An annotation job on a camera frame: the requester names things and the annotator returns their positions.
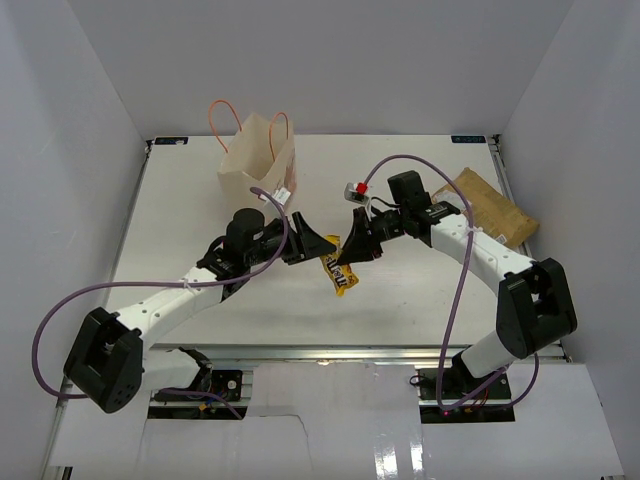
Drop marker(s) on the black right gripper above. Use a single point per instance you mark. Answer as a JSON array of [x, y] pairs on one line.
[[360, 245]]

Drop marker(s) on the yellow M&M's candy pack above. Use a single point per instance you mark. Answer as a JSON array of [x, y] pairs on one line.
[[342, 276]]

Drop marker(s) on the blue label sticker right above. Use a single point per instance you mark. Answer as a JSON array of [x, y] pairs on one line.
[[468, 139]]

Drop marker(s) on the blue label sticker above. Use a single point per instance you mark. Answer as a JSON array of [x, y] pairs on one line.
[[468, 139], [170, 141]]

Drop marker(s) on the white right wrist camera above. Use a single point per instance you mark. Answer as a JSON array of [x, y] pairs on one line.
[[357, 193]]

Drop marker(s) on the aluminium front rail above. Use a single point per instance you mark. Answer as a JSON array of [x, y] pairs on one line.
[[320, 352]]

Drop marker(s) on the cream paper bag orange handles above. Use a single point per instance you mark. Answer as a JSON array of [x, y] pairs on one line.
[[259, 159]]

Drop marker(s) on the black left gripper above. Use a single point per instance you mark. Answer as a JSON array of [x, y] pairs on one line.
[[307, 244]]

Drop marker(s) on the blue label sticker left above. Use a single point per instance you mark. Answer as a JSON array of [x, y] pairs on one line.
[[170, 141]]

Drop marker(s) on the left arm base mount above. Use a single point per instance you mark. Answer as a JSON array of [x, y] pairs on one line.
[[210, 390]]

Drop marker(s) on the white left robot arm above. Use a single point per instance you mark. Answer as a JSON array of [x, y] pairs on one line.
[[142, 325]]

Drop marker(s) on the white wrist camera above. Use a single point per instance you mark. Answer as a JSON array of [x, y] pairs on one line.
[[357, 193], [282, 195]]

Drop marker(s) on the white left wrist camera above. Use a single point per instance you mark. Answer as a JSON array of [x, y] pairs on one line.
[[282, 195]]

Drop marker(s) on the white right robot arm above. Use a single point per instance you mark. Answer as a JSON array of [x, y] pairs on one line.
[[534, 303]]

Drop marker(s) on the large brown paper snack pouch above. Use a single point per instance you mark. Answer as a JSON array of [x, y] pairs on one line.
[[495, 214]]

